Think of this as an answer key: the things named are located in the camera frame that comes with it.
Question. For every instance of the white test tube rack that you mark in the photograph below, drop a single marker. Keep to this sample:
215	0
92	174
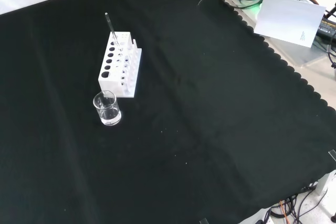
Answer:
115	72

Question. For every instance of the black bench cloth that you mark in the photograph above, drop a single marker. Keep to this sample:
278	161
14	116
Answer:
210	103

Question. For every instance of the small clear glass beaker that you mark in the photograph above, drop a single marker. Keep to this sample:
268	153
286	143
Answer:
107	110

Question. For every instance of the pale board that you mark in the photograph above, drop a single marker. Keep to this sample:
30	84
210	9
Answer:
288	20

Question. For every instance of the black power adapter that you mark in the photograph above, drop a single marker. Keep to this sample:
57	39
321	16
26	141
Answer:
327	27

